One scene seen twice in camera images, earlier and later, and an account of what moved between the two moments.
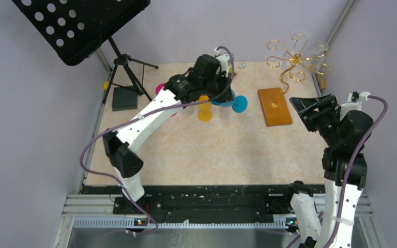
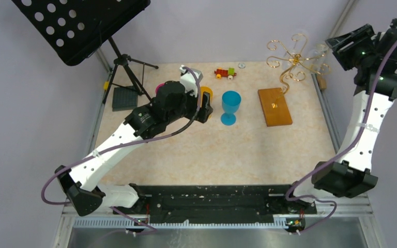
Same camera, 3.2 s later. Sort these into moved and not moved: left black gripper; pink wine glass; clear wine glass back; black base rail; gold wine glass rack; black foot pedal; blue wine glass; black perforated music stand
Moved: left black gripper; blue wine glass
Not moved: pink wine glass; clear wine glass back; black base rail; black foot pedal; black perforated music stand; gold wine glass rack
